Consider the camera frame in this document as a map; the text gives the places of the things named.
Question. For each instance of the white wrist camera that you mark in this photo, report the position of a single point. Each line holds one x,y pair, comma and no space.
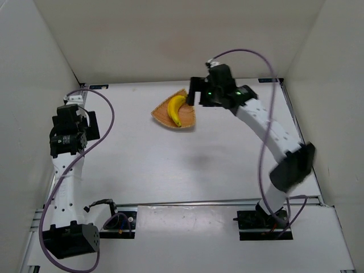
212,63
75,99

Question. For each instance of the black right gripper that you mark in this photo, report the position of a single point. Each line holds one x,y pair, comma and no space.
194,91

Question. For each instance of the right blue corner label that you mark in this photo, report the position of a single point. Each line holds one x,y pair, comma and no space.
267,80

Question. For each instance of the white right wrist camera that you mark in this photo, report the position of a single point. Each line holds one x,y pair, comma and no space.
212,63

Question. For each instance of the yellow fake banana bunch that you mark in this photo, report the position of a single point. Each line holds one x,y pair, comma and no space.
173,107

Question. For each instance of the front aluminium rail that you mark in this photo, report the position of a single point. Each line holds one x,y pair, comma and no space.
311,200

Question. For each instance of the left blue corner label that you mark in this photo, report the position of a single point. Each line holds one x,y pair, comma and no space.
99,87

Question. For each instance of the woven triangular fruit basket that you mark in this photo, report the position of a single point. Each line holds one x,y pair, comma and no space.
186,114

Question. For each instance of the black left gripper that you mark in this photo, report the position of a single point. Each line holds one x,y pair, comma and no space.
92,125

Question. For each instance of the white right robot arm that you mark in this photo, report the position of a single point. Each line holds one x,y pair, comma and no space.
294,159

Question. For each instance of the blue corner label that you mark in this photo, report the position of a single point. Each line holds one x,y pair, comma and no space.
267,80
99,87

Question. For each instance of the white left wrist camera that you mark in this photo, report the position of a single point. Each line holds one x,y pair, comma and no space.
75,99

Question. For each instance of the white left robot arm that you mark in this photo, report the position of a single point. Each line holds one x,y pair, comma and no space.
68,234

